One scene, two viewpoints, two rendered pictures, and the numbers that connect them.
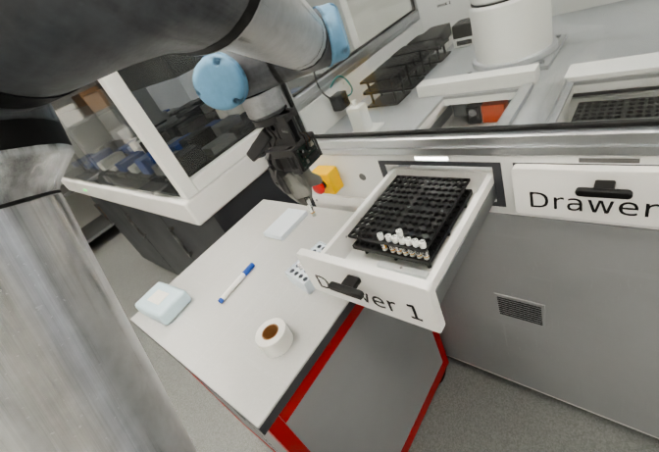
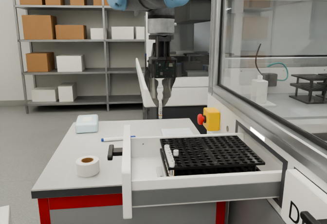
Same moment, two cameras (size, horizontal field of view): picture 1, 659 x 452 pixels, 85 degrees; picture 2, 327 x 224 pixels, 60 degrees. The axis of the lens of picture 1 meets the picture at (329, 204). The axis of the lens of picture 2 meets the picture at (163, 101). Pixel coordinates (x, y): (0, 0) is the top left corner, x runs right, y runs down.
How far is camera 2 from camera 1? 0.44 m
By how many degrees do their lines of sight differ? 34
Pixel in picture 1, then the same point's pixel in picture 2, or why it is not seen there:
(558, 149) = (320, 171)
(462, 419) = not seen: outside the picture
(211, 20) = not seen: outside the picture
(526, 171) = (293, 177)
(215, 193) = not seen: hidden behind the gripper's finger
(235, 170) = (188, 91)
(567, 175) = (314, 200)
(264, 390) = (54, 181)
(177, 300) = (89, 125)
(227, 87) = not seen: outside the picture
